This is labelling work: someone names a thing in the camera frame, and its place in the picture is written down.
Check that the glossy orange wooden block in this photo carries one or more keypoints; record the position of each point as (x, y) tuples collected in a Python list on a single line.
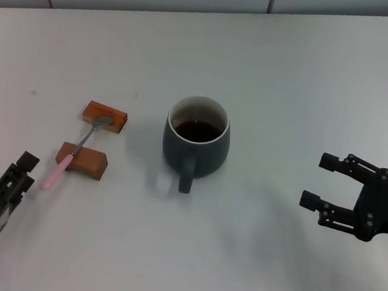
[(114, 119)]

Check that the brown arched wooden block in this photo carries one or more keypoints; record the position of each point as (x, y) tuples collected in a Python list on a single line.
[(91, 163)]

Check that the grey ceramic coffee cup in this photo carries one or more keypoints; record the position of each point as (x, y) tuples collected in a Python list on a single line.
[(186, 155)]

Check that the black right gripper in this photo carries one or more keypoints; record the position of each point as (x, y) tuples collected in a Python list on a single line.
[(380, 208)]

